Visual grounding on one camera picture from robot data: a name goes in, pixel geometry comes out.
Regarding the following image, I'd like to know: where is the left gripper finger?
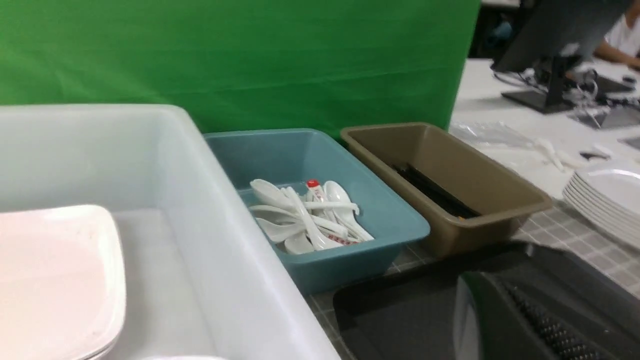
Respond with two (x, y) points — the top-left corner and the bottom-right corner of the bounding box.
(454, 271), (639, 360)

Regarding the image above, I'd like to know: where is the white square plate in bin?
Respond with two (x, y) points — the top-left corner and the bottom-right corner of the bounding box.
(0, 204), (127, 360)

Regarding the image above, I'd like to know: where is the black serving tray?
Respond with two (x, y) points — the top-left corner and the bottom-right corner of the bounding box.
(333, 241), (639, 360)

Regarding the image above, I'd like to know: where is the grey checked tablecloth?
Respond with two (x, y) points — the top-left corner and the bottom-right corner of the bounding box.
(303, 202), (640, 360)

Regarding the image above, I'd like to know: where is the bundle of black chopsticks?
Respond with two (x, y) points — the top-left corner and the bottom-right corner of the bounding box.
(392, 163), (482, 220)

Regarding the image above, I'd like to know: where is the brown plastic bin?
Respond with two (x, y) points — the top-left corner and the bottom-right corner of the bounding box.
(340, 122), (553, 258)

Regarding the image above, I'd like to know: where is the stack of white plates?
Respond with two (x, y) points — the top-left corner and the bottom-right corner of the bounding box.
(562, 161), (640, 249)

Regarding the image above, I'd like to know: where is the teal plastic bin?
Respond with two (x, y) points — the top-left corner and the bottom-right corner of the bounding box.
(204, 129), (430, 296)

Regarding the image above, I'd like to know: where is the clear plastic bag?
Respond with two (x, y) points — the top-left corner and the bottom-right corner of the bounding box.
(448, 121), (535, 151)

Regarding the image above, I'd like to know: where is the red capped white tube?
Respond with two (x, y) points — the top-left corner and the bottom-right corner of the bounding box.
(306, 178), (327, 203)

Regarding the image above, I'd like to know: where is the pile of white spoons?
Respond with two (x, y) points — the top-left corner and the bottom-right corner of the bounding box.
(249, 178), (374, 255)

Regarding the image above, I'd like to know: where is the black computer monitor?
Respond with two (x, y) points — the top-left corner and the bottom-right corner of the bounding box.
(491, 0), (633, 115)

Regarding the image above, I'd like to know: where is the large translucent white bin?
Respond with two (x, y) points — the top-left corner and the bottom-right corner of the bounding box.
(0, 104), (339, 360)

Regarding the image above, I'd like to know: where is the person in white shirt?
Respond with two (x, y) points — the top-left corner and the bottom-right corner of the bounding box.
(594, 10), (640, 71)

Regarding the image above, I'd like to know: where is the green backdrop cloth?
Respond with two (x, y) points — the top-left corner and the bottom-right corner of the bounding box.
(0, 0), (482, 137)

